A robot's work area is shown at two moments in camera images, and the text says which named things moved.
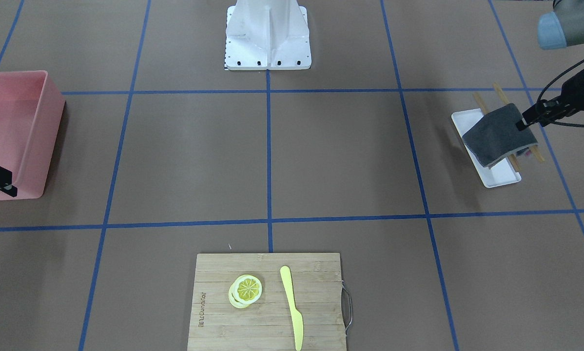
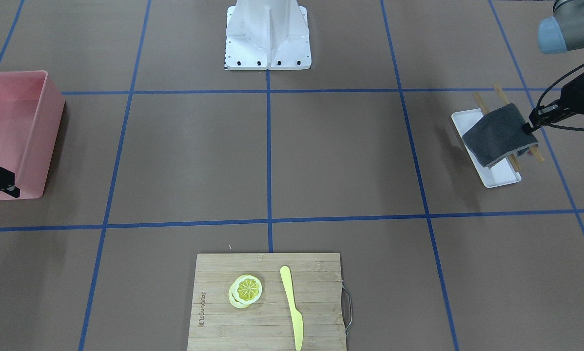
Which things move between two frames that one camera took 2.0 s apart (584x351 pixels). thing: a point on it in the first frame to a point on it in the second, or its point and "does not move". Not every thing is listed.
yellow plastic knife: (297, 317) does not move
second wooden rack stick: (506, 101) does not move
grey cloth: (495, 137) does not move
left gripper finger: (520, 125) to (527, 127)
